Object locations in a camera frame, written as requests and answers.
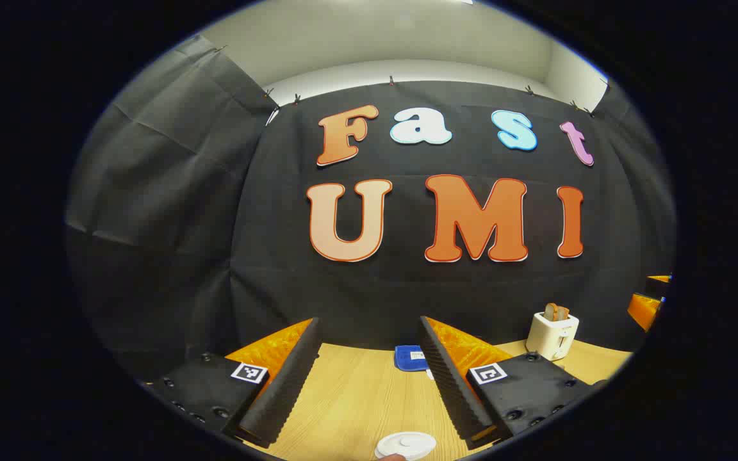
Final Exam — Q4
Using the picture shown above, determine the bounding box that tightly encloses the black backdrop cloth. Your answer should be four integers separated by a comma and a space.
65, 35, 677, 385

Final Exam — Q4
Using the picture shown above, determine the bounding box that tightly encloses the white toaster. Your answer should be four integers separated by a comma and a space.
526, 311, 580, 361

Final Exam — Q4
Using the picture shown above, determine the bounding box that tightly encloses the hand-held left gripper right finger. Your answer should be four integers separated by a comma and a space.
419, 316, 610, 451

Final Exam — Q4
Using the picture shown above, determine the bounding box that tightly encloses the white teacup lid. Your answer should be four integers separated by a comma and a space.
375, 432, 438, 461

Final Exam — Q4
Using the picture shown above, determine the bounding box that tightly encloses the blue towel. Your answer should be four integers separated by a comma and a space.
394, 344, 435, 380

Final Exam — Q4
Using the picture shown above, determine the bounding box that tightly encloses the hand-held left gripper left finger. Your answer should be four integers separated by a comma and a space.
145, 317, 324, 449

